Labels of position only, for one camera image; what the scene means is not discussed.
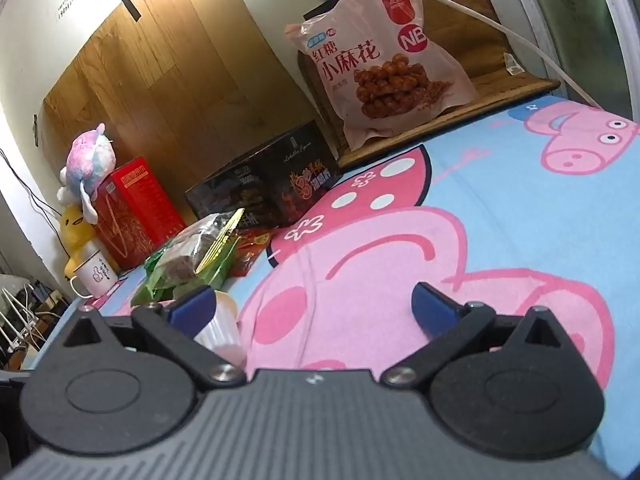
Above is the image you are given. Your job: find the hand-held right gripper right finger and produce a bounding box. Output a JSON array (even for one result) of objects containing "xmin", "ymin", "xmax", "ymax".
[{"xmin": 382, "ymin": 282, "xmax": 568, "ymax": 391}]

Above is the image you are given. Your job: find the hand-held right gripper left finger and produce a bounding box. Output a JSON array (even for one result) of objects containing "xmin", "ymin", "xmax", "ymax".
[{"xmin": 60, "ymin": 286, "xmax": 247, "ymax": 391}]

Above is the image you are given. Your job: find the white ribbed plastic cup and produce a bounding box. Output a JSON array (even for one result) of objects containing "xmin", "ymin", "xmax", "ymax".
[{"xmin": 192, "ymin": 290, "xmax": 248, "ymax": 368}]

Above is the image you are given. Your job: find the light green snack packet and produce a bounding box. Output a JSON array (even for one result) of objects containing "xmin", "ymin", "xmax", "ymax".
[{"xmin": 131, "ymin": 247, "xmax": 236, "ymax": 308}]

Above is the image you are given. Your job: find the clear packet of brown snack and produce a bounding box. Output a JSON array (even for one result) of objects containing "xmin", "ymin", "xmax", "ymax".
[{"xmin": 160, "ymin": 214, "xmax": 236, "ymax": 281}]

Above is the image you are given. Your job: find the yellow striped snack packet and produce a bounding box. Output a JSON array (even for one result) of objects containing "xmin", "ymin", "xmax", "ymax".
[{"xmin": 195, "ymin": 208, "xmax": 246, "ymax": 273}]

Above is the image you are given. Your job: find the red snack packet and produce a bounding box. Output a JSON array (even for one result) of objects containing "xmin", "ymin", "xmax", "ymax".
[{"xmin": 230, "ymin": 227, "xmax": 278, "ymax": 278}]

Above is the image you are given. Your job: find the white enamel mug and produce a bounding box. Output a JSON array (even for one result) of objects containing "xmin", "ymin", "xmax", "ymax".
[{"xmin": 70, "ymin": 252, "xmax": 120, "ymax": 300}]

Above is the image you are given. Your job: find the red cardboard box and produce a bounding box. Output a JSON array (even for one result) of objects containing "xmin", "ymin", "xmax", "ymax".
[{"xmin": 92, "ymin": 156, "xmax": 187, "ymax": 272}]

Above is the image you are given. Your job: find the printed blanket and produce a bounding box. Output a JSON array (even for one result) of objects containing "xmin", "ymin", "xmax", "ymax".
[{"xmin": 85, "ymin": 95, "xmax": 640, "ymax": 476}]

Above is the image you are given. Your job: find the yellow plush toy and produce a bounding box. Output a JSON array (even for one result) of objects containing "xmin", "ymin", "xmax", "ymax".
[{"xmin": 59, "ymin": 204, "xmax": 121, "ymax": 278}]

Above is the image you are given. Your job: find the large pink snack bag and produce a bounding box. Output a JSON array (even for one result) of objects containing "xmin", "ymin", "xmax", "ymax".
[{"xmin": 284, "ymin": 0, "xmax": 478, "ymax": 151}]

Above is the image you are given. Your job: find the wooden board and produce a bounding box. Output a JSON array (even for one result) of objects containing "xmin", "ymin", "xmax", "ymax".
[{"xmin": 39, "ymin": 0, "xmax": 333, "ymax": 201}]

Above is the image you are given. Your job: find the brown seat cushion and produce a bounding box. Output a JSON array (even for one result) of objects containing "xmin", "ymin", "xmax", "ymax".
[{"xmin": 297, "ymin": 0, "xmax": 562, "ymax": 168}]

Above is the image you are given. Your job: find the white wire rack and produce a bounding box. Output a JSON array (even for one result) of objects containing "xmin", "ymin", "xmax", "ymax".
[{"xmin": 0, "ymin": 285, "xmax": 51, "ymax": 361}]

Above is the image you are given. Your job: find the thin black wall cable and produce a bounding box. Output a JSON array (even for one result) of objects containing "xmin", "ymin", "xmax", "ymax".
[{"xmin": 0, "ymin": 147, "xmax": 66, "ymax": 221}]

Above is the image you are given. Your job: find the white power cable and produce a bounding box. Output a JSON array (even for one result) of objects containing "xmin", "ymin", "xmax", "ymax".
[{"xmin": 345, "ymin": 0, "xmax": 603, "ymax": 111}]

